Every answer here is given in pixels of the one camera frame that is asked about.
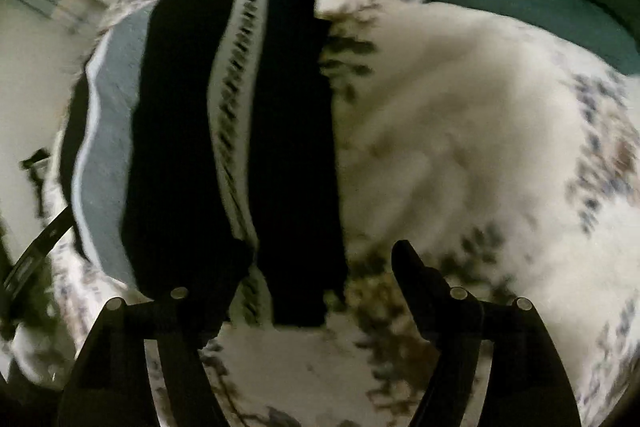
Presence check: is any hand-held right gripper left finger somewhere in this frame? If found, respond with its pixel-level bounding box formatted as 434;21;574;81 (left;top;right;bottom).
57;287;233;427

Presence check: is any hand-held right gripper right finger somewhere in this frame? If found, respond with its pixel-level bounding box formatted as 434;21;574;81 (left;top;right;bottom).
391;239;583;427

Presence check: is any black garment with white band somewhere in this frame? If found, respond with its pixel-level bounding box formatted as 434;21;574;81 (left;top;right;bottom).
59;0;351;350

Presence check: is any floral printed blanket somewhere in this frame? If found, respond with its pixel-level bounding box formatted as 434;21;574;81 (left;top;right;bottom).
30;0;640;427

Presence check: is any grey cloth with white trim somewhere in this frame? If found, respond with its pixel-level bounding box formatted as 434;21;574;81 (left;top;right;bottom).
71;14;153;288

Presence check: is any small dark object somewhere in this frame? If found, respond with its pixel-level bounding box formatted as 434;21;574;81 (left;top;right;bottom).
20;148;52;208

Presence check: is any black strap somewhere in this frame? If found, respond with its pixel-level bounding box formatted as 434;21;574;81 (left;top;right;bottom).
0;204;76;308

